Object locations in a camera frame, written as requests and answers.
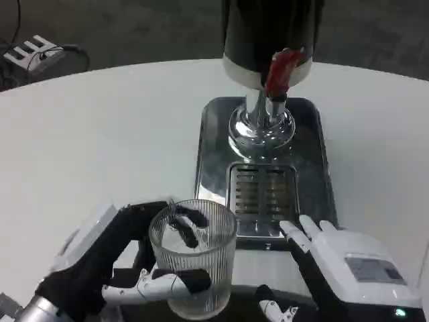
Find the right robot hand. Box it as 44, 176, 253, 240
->
255, 214, 429, 322

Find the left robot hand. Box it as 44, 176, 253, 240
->
36, 199, 212, 319

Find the clear ribbed glass cup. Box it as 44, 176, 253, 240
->
148, 199, 239, 321

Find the slotted steel drip grid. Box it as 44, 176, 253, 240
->
227, 162, 301, 223

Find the steel drip tray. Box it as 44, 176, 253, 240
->
193, 96, 340, 253

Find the red dispenser tap lever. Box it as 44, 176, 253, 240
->
261, 47, 305, 102

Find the black drink dispenser chrome stand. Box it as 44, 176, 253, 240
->
221, 0, 324, 164

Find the black cable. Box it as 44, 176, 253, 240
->
0, 0, 23, 45

